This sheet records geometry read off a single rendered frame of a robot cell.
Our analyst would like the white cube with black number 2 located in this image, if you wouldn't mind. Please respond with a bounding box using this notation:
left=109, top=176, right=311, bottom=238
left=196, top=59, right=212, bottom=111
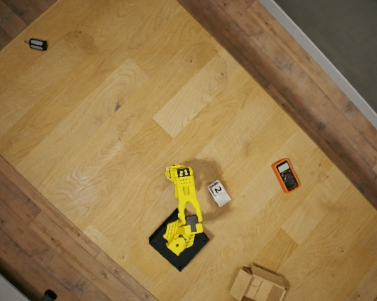
left=209, top=182, right=225, bottom=197

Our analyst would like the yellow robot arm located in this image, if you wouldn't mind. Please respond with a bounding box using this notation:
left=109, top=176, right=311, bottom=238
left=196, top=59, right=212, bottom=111
left=163, top=166, right=203, bottom=254

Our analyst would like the orange digital multimeter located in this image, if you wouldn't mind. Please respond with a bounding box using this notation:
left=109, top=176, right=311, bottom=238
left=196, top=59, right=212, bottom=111
left=272, top=159, right=300, bottom=193

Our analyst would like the white rectangular tray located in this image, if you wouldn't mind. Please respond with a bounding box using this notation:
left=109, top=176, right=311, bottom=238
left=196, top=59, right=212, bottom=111
left=206, top=179, right=231, bottom=207

